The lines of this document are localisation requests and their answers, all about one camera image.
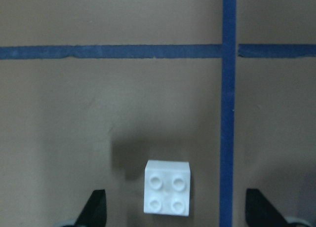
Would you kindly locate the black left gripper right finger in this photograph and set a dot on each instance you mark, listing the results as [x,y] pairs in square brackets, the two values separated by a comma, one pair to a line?
[259,212]

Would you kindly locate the white block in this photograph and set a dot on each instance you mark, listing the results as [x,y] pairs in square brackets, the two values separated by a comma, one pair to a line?
[167,188]

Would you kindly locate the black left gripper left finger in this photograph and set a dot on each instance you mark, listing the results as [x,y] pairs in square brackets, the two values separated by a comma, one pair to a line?
[94,213]

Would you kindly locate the brown paper table cover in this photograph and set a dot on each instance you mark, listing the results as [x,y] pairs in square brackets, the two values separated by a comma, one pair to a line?
[70,126]

